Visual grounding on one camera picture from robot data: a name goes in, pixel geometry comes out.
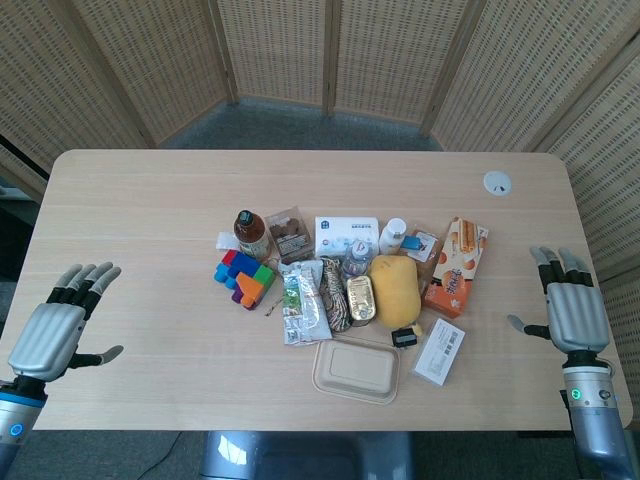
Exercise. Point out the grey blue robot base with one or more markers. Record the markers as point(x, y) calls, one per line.
point(310, 457)

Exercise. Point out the brown tea bottle black cap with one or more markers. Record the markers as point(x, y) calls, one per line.
point(250, 235)

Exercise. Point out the woven bamboo folding screen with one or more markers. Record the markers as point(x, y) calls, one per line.
point(280, 50)

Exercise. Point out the small yellow object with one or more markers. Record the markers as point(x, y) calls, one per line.
point(418, 329)

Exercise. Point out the orange biscuit box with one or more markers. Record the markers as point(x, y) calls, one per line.
point(455, 275)

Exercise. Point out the silver green snack bag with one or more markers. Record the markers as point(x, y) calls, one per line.
point(302, 305)

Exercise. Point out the brown flat packet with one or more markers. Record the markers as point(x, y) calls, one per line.
point(430, 255)

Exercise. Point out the blue clip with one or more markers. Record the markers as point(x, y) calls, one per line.
point(411, 243)

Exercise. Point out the patterned snack pouch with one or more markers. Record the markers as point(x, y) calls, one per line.
point(335, 295)

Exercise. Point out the yellow butternut squash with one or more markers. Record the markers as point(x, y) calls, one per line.
point(395, 290)

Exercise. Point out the white pill bottle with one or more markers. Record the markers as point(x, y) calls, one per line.
point(392, 237)

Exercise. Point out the clear bag brown snacks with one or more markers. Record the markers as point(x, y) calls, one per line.
point(290, 235)

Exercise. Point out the gold tin can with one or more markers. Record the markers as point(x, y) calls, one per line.
point(361, 300)

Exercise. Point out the beige pulp lunch box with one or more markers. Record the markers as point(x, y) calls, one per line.
point(357, 370)

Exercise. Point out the white flat barcode box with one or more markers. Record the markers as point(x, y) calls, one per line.
point(440, 352)

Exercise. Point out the white blue printed box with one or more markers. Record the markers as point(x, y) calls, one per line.
point(345, 232)

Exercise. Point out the colourful toy block set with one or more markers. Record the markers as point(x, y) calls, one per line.
point(247, 280)

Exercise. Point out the small clear water bottle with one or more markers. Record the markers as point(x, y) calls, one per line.
point(357, 260)

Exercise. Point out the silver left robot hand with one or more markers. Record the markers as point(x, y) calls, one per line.
point(47, 335)

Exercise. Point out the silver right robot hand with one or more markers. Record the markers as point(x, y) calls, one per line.
point(575, 315)

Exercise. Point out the white paper slip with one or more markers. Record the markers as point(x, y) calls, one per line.
point(227, 241)

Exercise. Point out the small black device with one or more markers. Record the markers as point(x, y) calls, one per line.
point(404, 338)

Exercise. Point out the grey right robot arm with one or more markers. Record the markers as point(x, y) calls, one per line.
point(592, 420)

